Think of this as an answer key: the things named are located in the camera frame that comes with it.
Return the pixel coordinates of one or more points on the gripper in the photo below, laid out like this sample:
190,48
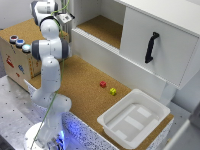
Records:
65,18

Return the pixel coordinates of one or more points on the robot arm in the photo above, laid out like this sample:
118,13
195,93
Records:
50,76

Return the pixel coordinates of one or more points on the pink block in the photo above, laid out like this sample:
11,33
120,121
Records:
103,84

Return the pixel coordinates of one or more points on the yellow block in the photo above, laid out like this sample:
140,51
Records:
113,91

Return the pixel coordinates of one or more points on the green button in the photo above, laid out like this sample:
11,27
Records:
26,48

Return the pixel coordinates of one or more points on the white cabinet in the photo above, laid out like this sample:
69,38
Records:
100,55

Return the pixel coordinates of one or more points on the blue button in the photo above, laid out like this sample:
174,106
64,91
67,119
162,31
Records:
20,42

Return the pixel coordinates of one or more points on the red button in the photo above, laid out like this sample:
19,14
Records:
13,38

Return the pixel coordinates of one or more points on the white sliding door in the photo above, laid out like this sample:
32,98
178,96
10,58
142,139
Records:
170,50

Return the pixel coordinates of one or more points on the white plastic box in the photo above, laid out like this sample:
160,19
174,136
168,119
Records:
133,120

